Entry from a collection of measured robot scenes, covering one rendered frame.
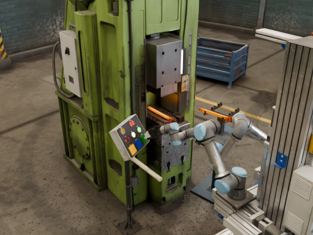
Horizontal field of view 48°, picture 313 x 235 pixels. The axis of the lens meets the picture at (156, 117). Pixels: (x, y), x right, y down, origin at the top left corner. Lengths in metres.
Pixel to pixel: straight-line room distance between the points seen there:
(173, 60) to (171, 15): 0.41
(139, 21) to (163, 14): 0.27
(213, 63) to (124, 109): 4.02
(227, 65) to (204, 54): 0.52
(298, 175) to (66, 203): 2.54
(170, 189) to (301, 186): 1.78
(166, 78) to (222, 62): 3.80
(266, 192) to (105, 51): 1.90
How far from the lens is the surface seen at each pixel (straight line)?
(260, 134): 3.10
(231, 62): 6.91
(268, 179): 2.77
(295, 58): 2.34
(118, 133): 2.92
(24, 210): 4.16
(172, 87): 3.37
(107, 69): 3.50
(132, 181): 3.67
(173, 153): 3.65
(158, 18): 3.28
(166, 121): 3.48
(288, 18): 10.78
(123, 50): 3.10
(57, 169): 4.69
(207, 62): 7.13
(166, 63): 3.24
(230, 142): 2.95
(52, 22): 9.52
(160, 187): 3.80
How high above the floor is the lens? 2.59
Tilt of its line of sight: 27 degrees down
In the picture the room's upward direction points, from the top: straight up
